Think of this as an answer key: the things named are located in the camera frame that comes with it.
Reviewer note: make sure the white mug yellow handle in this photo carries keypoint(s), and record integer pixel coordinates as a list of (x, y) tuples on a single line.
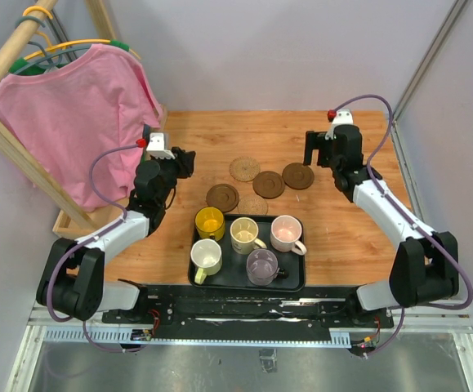
[(206, 256)]

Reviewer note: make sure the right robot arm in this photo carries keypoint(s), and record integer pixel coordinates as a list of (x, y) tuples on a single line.
[(425, 268)]

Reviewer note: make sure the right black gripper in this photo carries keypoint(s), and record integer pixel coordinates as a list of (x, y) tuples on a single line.
[(315, 141)]

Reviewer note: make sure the pink mug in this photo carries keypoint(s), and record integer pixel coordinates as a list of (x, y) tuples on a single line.
[(285, 235)]

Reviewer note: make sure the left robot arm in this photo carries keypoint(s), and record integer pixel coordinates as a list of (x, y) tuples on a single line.
[(73, 283)]

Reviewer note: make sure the woven rattan coaster back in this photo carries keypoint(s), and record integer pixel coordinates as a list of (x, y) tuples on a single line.
[(244, 169)]

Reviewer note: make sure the wooden clothes rack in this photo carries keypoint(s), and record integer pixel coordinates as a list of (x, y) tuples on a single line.
[(30, 21)]

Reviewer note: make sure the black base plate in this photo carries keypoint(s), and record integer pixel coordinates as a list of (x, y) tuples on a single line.
[(188, 313)]

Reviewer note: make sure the grey hanger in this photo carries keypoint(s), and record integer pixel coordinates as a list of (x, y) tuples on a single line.
[(47, 60)]

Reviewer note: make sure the pink t-shirt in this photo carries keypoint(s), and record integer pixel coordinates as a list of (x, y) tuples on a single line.
[(81, 121)]

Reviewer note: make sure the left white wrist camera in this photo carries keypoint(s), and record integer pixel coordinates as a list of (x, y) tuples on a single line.
[(157, 146)]

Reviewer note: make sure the aluminium rail frame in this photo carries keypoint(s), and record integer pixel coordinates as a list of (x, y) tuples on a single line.
[(432, 352)]

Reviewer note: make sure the purple mug black handle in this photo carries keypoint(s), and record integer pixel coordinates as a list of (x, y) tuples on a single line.
[(262, 268)]

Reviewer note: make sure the yellow green hanger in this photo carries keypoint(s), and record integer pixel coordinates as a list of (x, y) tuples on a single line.
[(104, 26)]

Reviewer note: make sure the brown coaster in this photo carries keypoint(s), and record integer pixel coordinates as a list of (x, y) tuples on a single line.
[(268, 184), (224, 197), (298, 176)]

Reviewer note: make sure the aluminium corner post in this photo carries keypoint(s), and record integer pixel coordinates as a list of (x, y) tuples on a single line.
[(447, 26)]

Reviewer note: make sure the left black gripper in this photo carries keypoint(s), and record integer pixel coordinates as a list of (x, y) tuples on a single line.
[(184, 161)]

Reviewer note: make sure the cream mug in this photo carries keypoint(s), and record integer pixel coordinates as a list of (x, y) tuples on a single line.
[(244, 233)]

